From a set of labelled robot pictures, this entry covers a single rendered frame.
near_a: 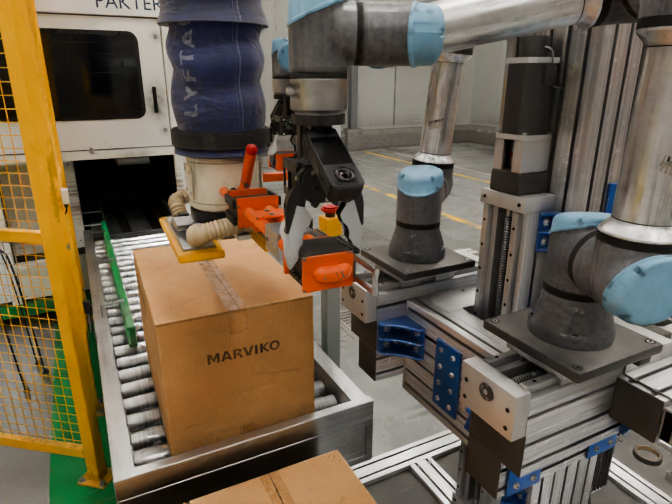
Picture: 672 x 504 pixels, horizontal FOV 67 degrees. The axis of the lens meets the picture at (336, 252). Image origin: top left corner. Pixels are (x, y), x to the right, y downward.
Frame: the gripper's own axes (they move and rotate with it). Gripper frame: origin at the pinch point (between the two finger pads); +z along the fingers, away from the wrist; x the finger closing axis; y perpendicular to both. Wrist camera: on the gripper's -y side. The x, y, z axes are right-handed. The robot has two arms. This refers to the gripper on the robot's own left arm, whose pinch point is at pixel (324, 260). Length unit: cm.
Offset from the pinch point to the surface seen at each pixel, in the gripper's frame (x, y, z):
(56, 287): 48, 120, 43
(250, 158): 1.2, 34.4, -9.7
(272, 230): 3.6, 13.2, -1.2
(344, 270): -0.7, -5.1, -0.2
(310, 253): 3.0, -2.1, -2.1
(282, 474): -4, 37, 70
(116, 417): 34, 71, 65
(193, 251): 12.1, 45.0, 11.2
